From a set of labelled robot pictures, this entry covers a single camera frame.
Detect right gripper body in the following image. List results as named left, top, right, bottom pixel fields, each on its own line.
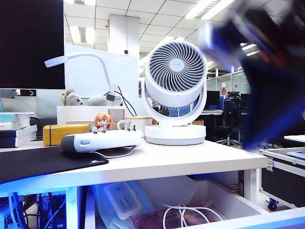
left=228, top=9, right=305, bottom=70

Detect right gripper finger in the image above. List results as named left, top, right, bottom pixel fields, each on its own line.
left=239, top=59, right=270, bottom=146
left=262, top=63, right=305, bottom=148

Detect white desk drawer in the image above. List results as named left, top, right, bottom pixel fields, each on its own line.
left=84, top=175, right=305, bottom=229

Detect small black computer monitor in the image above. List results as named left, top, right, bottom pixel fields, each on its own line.
left=206, top=90, right=221, bottom=107

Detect ceiling light panel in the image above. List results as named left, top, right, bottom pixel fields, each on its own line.
left=184, top=0, right=235, bottom=21
left=68, top=25, right=95, bottom=44

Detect white desk leg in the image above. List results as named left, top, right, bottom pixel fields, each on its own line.
left=243, top=168, right=262, bottom=208
left=65, top=186, right=78, bottom=208

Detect black flight case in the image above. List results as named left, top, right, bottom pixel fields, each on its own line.
left=258, top=143, right=305, bottom=212

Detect white round desk fan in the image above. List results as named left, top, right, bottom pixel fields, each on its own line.
left=141, top=40, right=208, bottom=146

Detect white canister wooden lid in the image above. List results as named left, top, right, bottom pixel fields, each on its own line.
left=125, top=115, right=153, bottom=135

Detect red patterned bag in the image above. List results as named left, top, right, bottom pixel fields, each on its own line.
left=129, top=202, right=216, bottom=229

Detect orange haired anime figurine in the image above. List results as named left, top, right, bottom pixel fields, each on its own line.
left=91, top=112, right=115, bottom=134

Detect white grey remote controller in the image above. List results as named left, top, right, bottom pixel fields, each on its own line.
left=60, top=121, right=145, bottom=159

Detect grey plush toy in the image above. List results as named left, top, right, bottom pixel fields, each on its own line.
left=85, top=94, right=108, bottom=106

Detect white power adapter in bag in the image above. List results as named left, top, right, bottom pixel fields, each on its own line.
left=103, top=182, right=143, bottom=220

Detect white desk organizer shelf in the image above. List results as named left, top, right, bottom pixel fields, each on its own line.
left=56, top=104, right=126, bottom=126

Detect white partition panel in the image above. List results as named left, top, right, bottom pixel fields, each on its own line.
left=64, top=43, right=140, bottom=98

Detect white gooseneck desk lamp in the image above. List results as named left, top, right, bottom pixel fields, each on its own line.
left=43, top=52, right=120, bottom=106

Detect cream brown plush toy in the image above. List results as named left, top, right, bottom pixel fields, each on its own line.
left=60, top=88, right=84, bottom=106

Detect translucent plastic bag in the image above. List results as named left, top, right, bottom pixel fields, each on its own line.
left=88, top=183, right=134, bottom=229

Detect yellow rectangular tin box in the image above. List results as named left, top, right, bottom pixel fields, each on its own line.
left=42, top=124, right=96, bottom=146

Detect black mouse mat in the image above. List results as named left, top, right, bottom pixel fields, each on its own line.
left=0, top=145, right=109, bottom=185

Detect large black monitor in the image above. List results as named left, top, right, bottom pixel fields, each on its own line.
left=0, top=0, right=66, bottom=90

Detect stacked books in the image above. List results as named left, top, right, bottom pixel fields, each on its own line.
left=0, top=125, right=38, bottom=149

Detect light blue box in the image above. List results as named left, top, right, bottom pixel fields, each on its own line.
left=0, top=111, right=35, bottom=123

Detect white book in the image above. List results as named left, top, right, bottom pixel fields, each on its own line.
left=0, top=121, right=24, bottom=131

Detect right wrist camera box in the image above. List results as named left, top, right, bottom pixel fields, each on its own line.
left=197, top=21, right=231, bottom=57

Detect black lamp cable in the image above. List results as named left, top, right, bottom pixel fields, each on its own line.
left=116, top=85, right=138, bottom=117

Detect white coiled cable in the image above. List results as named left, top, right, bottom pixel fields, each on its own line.
left=161, top=202, right=224, bottom=229

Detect tangled black cable bundle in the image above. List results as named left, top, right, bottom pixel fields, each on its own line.
left=0, top=192, right=66, bottom=229

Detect grey metal bracket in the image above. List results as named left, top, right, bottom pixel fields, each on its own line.
left=0, top=88, right=20, bottom=99

